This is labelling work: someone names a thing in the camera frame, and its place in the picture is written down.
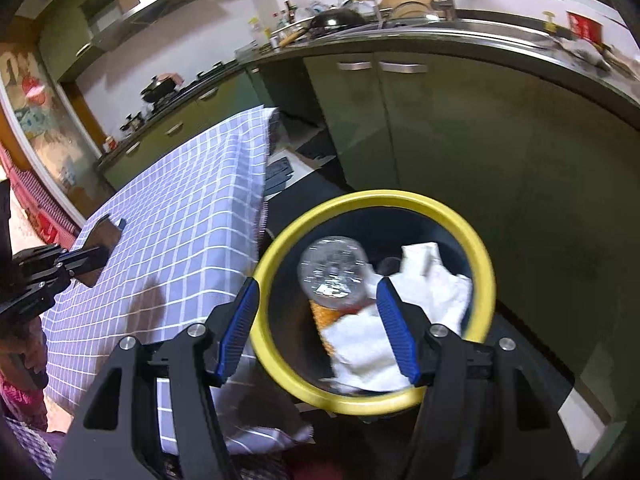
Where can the orange waffle sponge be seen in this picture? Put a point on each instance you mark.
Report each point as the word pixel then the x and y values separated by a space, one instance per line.
pixel 325 320

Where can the green stove base cabinet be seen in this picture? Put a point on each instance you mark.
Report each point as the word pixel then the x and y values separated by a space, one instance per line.
pixel 175 120

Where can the black foam floor mat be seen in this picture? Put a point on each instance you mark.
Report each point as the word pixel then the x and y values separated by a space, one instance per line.
pixel 319 145
pixel 280 176

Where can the green sink base cabinet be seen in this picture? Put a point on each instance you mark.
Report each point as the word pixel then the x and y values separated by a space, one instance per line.
pixel 500 185

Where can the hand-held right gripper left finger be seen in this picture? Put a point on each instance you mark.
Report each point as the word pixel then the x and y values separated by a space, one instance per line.
pixel 235 340

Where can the glass sliding door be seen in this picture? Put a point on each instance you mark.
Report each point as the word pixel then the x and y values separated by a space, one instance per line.
pixel 45 130

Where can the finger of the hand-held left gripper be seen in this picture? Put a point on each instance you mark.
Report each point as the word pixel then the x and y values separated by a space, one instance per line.
pixel 87 267
pixel 102 232

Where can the yellow sink tool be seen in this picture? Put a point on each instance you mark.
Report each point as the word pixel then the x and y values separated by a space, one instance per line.
pixel 549 22

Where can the glass pot lid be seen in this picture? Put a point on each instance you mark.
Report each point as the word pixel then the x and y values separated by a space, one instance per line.
pixel 415 11

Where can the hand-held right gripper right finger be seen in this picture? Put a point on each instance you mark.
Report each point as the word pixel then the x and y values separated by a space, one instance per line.
pixel 397 335

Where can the purple checkered cloth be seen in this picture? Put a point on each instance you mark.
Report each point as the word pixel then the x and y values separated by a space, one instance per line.
pixel 35 447

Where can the clear plastic bottle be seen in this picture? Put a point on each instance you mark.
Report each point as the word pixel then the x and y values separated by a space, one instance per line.
pixel 330 265

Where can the person's left hand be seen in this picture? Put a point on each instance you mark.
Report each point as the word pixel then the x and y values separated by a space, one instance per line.
pixel 27 355

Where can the black gas stove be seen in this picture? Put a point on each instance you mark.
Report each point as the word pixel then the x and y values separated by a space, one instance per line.
pixel 210 75

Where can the blue checkered tablecloth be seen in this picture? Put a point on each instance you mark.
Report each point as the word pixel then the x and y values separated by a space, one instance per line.
pixel 175 210

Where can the grey dish rag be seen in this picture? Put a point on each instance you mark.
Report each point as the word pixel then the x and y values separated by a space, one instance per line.
pixel 582 52

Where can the green upper cabinet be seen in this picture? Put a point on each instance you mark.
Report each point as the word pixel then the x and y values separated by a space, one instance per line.
pixel 65 40

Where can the black pot with lid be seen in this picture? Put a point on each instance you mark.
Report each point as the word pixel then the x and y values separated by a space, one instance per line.
pixel 160 90

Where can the wooden rolling pin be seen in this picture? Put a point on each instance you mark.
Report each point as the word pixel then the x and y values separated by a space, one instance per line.
pixel 291 38

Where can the red jar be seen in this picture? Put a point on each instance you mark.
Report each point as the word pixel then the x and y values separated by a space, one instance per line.
pixel 109 144

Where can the pink patterned clothing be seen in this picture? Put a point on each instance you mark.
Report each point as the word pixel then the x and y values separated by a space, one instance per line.
pixel 22 405

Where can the steel sink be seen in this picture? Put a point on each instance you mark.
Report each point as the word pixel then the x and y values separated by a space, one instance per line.
pixel 500 30

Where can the yellow rimmed dark blue bin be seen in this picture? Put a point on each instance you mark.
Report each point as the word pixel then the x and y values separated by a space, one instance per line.
pixel 375 197

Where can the steel range hood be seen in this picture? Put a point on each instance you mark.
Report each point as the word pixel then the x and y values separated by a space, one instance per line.
pixel 145 5

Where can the black wok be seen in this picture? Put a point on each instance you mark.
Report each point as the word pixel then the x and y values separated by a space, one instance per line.
pixel 335 20

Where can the red packet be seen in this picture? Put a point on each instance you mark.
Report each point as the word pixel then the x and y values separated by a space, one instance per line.
pixel 585 27

